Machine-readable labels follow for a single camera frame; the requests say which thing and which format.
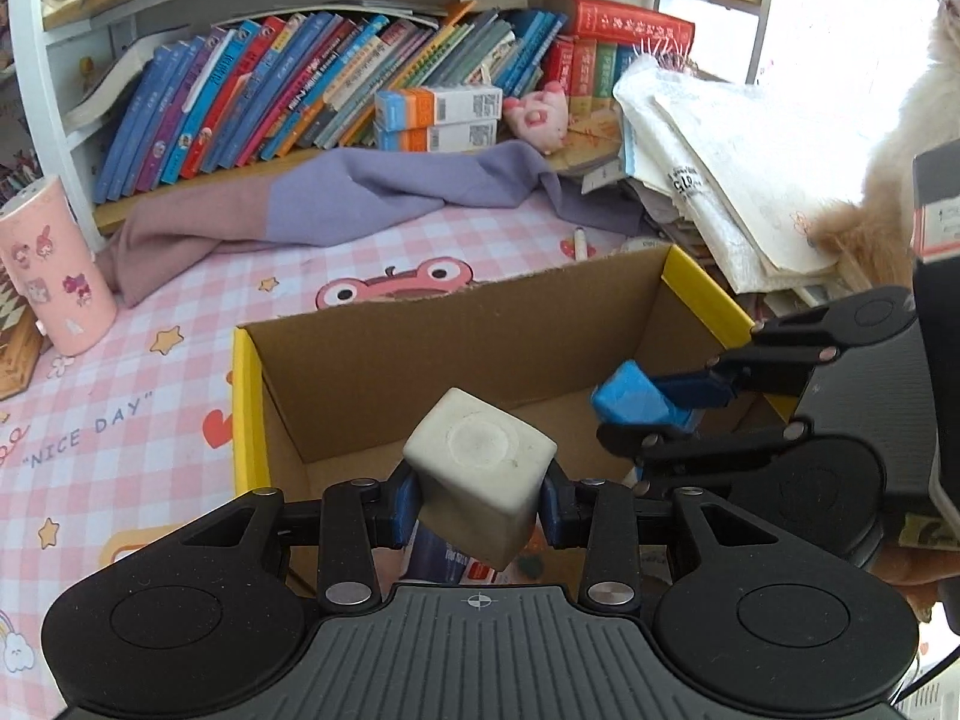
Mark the white marker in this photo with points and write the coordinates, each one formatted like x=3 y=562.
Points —
x=582 y=244

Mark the white cube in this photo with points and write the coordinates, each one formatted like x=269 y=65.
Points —
x=480 y=480

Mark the white shelf unit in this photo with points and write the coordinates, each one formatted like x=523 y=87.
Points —
x=37 y=90

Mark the row of colourful books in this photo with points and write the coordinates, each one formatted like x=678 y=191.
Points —
x=262 y=90

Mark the white spray bottle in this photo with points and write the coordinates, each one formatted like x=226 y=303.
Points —
x=442 y=559

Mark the pink checked tablecloth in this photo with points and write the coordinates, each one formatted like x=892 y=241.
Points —
x=150 y=420

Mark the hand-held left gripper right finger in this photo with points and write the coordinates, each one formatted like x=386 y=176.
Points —
x=547 y=510

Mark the pink purple cloth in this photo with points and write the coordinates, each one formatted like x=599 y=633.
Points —
x=337 y=195

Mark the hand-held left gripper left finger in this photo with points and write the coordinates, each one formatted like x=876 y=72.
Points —
x=405 y=510

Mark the orange white carton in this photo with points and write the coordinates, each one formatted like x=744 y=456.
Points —
x=439 y=105
x=435 y=137

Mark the thick red dictionary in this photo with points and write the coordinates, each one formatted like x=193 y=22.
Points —
x=630 y=22

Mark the blue plastic piece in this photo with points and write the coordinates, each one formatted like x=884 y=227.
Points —
x=630 y=397

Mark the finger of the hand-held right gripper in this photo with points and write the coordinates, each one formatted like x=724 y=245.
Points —
x=697 y=390
x=675 y=450

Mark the yellow cardboard box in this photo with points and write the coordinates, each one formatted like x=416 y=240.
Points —
x=375 y=390

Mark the wooden chessboard box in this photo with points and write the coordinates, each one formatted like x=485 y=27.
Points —
x=19 y=360

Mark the pile of white papers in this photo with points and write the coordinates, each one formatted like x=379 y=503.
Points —
x=712 y=165

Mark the orange white cat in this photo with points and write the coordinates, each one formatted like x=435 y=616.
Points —
x=930 y=105

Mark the pink pig plush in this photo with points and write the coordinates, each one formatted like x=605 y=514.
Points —
x=536 y=120

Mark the pink cylinder with stickers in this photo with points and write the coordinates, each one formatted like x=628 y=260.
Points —
x=52 y=270

